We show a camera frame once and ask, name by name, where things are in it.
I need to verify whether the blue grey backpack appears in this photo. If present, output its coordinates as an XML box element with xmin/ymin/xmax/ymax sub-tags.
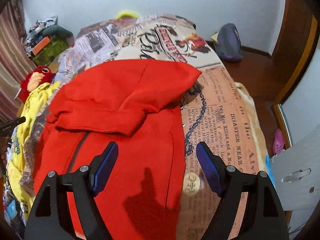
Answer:
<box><xmin>211</xmin><ymin>23</ymin><xmax>243</xmax><ymax>62</ymax></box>

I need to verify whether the red hooded jacket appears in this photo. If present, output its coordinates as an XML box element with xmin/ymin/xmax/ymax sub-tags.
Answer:
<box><xmin>33</xmin><ymin>60</ymin><xmax>201</xmax><ymax>239</ymax></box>

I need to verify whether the brown wooden door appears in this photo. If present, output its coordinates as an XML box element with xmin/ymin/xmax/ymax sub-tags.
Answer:
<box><xmin>272</xmin><ymin>0</ymin><xmax>319</xmax><ymax>106</ymax></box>

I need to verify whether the striped brown curtain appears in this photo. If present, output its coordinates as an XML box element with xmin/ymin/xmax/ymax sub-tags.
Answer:
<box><xmin>1</xmin><ymin>0</ymin><xmax>35</xmax><ymax>122</ymax></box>

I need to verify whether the newspaper print blanket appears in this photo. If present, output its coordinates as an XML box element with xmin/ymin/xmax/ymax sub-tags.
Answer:
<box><xmin>24</xmin><ymin>15</ymin><xmax>268</xmax><ymax>239</ymax></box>

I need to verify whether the yellow garment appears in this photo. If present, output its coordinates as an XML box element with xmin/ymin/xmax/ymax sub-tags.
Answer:
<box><xmin>7</xmin><ymin>81</ymin><xmax>60</xmax><ymax>219</ymax></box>

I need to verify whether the red plush toy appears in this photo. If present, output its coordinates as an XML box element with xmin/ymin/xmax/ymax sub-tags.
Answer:
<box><xmin>16</xmin><ymin>66</ymin><xmax>55</xmax><ymax>103</ymax></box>

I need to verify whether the yellow pillow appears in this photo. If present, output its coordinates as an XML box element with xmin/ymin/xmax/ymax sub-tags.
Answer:
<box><xmin>116</xmin><ymin>10</ymin><xmax>139</xmax><ymax>19</ymax></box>

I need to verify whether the green orange clutter pile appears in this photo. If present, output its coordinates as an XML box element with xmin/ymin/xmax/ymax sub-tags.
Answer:
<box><xmin>23</xmin><ymin>15</ymin><xmax>75</xmax><ymax>66</ymax></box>

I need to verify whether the pink croc shoe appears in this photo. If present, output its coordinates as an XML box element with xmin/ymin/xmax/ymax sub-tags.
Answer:
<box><xmin>272</xmin><ymin>129</ymin><xmax>285</xmax><ymax>155</ymax></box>

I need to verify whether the grey cabinet door with handle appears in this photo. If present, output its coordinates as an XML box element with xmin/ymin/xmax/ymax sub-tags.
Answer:
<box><xmin>271</xmin><ymin>126</ymin><xmax>320</xmax><ymax>211</ymax></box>

